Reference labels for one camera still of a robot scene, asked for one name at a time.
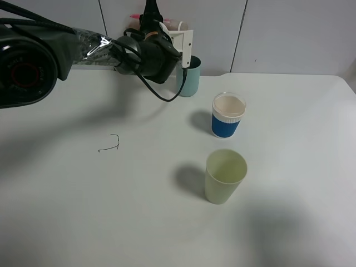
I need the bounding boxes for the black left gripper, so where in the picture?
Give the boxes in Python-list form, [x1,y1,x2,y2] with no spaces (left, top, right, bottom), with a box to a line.
[112,0,181,84]

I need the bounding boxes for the clear plastic drink bottle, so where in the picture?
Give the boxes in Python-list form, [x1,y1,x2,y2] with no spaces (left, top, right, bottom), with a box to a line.
[127,14,189,31]

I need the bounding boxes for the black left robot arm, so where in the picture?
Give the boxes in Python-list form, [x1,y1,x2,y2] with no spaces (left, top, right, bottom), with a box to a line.
[1,1,182,108]

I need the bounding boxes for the teal plastic cup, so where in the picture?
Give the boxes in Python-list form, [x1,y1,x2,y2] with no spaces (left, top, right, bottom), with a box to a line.
[176,56,201,97]

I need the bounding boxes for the blue sleeved white cup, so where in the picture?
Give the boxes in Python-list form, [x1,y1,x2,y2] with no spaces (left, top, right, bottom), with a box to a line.
[211,92,246,139]

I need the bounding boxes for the light green plastic cup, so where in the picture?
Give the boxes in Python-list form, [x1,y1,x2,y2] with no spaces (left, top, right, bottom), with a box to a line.
[205,149,248,205]

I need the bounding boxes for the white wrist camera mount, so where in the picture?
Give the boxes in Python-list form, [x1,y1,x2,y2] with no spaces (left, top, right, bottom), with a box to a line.
[160,22,194,68]

